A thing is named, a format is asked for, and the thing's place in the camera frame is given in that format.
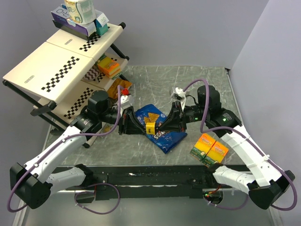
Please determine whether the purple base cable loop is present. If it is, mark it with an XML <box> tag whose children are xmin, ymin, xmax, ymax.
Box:
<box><xmin>74</xmin><ymin>183</ymin><xmax>120</xmax><ymax>215</ymax></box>

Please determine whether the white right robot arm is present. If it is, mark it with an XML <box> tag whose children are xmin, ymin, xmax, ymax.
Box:
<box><xmin>158</xmin><ymin>85</ymin><xmax>295</xmax><ymax>210</ymax></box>

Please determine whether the purple zigzag cloth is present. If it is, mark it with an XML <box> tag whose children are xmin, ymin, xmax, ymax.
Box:
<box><xmin>83</xmin><ymin>65</ymin><xmax>100</xmax><ymax>81</ymax></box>

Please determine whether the yellow padlock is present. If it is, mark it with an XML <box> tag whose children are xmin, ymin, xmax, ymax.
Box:
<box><xmin>145</xmin><ymin>122</ymin><xmax>156</xmax><ymax>135</ymax></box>

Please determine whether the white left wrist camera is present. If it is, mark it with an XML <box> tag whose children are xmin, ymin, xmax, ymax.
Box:
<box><xmin>120</xmin><ymin>89</ymin><xmax>134</xmax><ymax>110</ymax></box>

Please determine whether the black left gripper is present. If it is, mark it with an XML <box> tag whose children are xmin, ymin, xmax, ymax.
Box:
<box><xmin>99</xmin><ymin>105</ymin><xmax>147</xmax><ymax>135</ymax></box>

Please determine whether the orange sponge pack on shelf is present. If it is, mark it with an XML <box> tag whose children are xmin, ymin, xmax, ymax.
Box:
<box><xmin>96</xmin><ymin>56</ymin><xmax>121</xmax><ymax>80</ymax></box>

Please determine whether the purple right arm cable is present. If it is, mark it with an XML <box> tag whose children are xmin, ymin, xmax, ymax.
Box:
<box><xmin>183</xmin><ymin>79</ymin><xmax>297</xmax><ymax>210</ymax></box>

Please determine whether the purple tissue box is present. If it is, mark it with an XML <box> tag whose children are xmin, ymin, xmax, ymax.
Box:
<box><xmin>51</xmin><ymin>7</ymin><xmax>96</xmax><ymax>36</ymax></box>

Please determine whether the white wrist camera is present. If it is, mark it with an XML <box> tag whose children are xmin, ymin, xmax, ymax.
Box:
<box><xmin>170</xmin><ymin>87</ymin><xmax>186</xmax><ymax>111</ymax></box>
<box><xmin>120</xmin><ymin>89</ymin><xmax>134</xmax><ymax>110</ymax></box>

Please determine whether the teal small box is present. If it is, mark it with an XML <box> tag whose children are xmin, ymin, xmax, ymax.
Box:
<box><xmin>94</xmin><ymin>11</ymin><xmax>109</xmax><ymax>36</ymax></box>

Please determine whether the blue Doritos chip bag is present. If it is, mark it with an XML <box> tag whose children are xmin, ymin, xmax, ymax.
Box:
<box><xmin>135</xmin><ymin>104</ymin><xmax>187</xmax><ymax>154</ymax></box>

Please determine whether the brass padlock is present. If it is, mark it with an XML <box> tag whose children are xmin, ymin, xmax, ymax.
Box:
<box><xmin>101</xmin><ymin>124</ymin><xmax>112</xmax><ymax>133</ymax></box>

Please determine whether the right yellow sponge pack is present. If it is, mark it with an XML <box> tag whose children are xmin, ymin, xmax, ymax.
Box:
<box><xmin>202</xmin><ymin>141</ymin><xmax>229</xmax><ymax>167</ymax></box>

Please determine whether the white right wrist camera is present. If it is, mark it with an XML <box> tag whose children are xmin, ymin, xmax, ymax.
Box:
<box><xmin>170</xmin><ymin>87</ymin><xmax>186</xmax><ymax>111</ymax></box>

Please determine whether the yellow sponge pack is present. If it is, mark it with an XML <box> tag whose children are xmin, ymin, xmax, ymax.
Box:
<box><xmin>202</xmin><ymin>141</ymin><xmax>229</xmax><ymax>167</ymax></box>
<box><xmin>190</xmin><ymin>134</ymin><xmax>216</xmax><ymax>161</ymax></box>

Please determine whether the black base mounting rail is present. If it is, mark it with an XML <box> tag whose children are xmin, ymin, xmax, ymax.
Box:
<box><xmin>89</xmin><ymin>165</ymin><xmax>219</xmax><ymax>200</ymax></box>

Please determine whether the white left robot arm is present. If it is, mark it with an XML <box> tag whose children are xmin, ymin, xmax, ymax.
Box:
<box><xmin>9</xmin><ymin>86</ymin><xmax>145</xmax><ymax>209</ymax></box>

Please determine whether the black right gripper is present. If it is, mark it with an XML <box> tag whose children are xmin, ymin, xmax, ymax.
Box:
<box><xmin>158</xmin><ymin>100</ymin><xmax>209</xmax><ymax>133</ymax></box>

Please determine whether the left yellow sponge pack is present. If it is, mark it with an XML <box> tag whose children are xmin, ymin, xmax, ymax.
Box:
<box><xmin>190</xmin><ymin>134</ymin><xmax>216</xmax><ymax>161</ymax></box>

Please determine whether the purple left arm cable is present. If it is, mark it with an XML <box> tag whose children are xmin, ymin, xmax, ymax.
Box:
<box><xmin>7</xmin><ymin>85</ymin><xmax>125</xmax><ymax>212</ymax></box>

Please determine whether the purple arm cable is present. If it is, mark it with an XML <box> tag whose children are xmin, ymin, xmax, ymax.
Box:
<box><xmin>7</xmin><ymin>85</ymin><xmax>125</xmax><ymax>212</ymax></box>
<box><xmin>183</xmin><ymin>79</ymin><xmax>297</xmax><ymax>210</ymax></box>

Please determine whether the orange snack bag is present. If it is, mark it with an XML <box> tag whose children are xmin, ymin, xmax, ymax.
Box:
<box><xmin>107</xmin><ymin>79</ymin><xmax>133</xmax><ymax>98</ymax></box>

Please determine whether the beige checkered shelf rack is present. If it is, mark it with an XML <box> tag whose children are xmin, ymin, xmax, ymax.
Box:
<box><xmin>3</xmin><ymin>23</ymin><xmax>129</xmax><ymax>131</ymax></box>

